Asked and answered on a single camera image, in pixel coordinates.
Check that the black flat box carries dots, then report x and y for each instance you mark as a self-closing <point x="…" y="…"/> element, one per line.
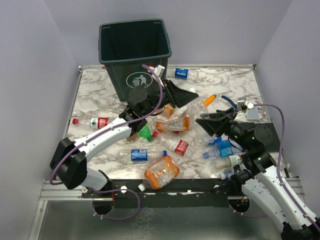
<point x="273" y="144"/>

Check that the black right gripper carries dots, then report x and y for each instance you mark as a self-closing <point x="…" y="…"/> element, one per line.
<point x="218" y="125"/>

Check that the small orange tea bottle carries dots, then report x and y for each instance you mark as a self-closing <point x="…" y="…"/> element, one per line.
<point x="132" y="138"/>

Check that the green plastic bottle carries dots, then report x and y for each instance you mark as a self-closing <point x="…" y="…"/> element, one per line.
<point x="148" y="133"/>

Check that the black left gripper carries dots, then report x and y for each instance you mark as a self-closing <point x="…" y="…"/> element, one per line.
<point x="176" y="97"/>

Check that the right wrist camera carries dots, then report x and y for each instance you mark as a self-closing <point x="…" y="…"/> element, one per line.
<point x="243" y="107"/>

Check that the red cap water bottle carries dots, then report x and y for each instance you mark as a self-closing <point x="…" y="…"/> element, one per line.
<point x="91" y="123"/>

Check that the large orange juice bottle far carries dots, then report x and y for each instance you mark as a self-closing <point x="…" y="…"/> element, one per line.
<point x="166" y="112"/>

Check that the far Pepsi label bottle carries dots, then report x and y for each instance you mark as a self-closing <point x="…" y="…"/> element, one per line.
<point x="185" y="74"/>

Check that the yellow utility knife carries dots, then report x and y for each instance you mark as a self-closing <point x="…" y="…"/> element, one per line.
<point x="209" y="99"/>

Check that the large orange juice bottle near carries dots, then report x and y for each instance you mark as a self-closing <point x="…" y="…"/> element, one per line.
<point x="159" y="174"/>

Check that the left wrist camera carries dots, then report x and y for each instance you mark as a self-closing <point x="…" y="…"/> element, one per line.
<point x="158" y="70"/>

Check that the large orange juice bottle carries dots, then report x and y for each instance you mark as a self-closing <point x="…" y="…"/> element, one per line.
<point x="159" y="174"/>
<point x="166" y="112"/>

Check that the red label clear bottle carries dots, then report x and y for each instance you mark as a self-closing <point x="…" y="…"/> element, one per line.
<point x="178" y="146"/>

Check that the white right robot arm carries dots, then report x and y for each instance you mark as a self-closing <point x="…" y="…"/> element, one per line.
<point x="261" y="180"/>

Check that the orange label crushed bottle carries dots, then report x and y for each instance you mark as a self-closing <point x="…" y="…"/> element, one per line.
<point x="180" y="124"/>

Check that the large clear plastic bottle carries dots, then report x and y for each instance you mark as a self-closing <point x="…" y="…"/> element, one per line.
<point x="193" y="110"/>

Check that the blue label bottle near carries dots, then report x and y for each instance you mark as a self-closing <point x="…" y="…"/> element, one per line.
<point x="138" y="155"/>

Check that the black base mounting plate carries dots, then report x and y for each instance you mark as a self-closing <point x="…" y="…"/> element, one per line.
<point x="182" y="193"/>

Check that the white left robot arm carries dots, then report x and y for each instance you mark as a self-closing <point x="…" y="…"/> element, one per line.
<point x="69" y="162"/>

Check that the small clear blue cap bottle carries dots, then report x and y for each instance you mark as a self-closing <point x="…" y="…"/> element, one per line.
<point x="228" y="172"/>

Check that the light blue label bottle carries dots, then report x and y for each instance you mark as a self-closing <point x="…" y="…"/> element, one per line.
<point x="221" y="149"/>

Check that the green cap milk tea bottle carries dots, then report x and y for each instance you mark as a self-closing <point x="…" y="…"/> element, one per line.
<point x="227" y="162"/>

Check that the crushed Pepsi bottle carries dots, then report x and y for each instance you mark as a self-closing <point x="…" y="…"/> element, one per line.
<point x="206" y="140"/>

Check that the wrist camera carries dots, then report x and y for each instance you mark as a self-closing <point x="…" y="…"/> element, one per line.
<point x="158" y="70"/>
<point x="243" y="107"/>

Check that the grey white power bank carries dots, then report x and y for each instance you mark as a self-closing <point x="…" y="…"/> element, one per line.
<point x="252" y="114"/>

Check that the dark green trash bin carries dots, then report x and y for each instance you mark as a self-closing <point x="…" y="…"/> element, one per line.
<point x="125" y="46"/>

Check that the blue handled pliers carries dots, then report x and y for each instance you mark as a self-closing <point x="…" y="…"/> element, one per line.
<point x="233" y="104"/>

